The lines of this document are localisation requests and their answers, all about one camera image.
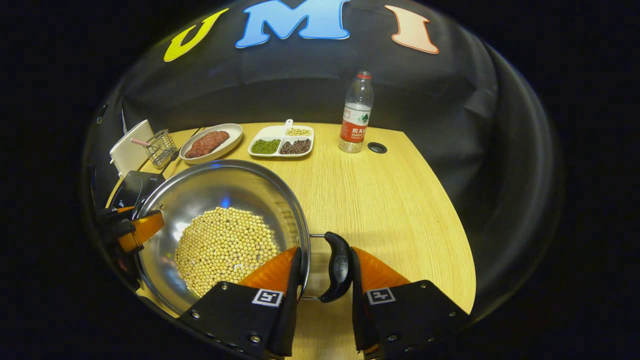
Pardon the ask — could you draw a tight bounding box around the white toaster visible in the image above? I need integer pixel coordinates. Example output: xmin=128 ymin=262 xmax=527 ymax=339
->
xmin=109 ymin=119 xmax=155 ymax=178

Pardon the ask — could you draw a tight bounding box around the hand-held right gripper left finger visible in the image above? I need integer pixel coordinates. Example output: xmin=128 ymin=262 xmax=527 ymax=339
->
xmin=177 ymin=246 xmax=303 ymax=360

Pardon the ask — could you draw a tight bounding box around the stainless steel pot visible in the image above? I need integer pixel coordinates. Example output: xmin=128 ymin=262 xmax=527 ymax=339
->
xmin=134 ymin=160 xmax=353 ymax=316

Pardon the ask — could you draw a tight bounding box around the white divided dish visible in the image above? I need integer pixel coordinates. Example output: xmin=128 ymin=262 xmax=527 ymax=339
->
xmin=248 ymin=119 xmax=315 ymax=159

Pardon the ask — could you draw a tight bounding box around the pile of soybeans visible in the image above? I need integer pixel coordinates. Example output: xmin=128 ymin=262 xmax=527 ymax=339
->
xmin=174 ymin=206 xmax=279 ymax=298

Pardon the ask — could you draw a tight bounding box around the black induction cooktop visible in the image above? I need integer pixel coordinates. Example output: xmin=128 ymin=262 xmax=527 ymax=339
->
xmin=105 ymin=170 xmax=166 ymax=291

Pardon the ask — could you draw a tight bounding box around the white oval plate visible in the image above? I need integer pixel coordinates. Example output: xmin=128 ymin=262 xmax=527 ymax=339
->
xmin=179 ymin=123 xmax=243 ymax=165

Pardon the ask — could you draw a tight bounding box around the clear water bottle red label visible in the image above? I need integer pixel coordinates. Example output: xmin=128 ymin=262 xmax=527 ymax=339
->
xmin=338 ymin=71 xmax=375 ymax=154

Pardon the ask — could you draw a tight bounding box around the wire mesh basket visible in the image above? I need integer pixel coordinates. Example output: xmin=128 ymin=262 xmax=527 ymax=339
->
xmin=145 ymin=129 xmax=178 ymax=169

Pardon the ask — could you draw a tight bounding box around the black backdrop cloth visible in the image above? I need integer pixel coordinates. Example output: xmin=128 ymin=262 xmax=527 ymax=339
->
xmin=82 ymin=0 xmax=563 ymax=321

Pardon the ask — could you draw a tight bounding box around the black power cord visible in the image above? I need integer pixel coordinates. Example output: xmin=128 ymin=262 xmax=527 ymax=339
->
xmin=165 ymin=127 xmax=204 ymax=173

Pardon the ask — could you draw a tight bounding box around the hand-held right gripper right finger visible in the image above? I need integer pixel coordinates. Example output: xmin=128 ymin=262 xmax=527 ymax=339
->
xmin=350 ymin=246 xmax=471 ymax=358

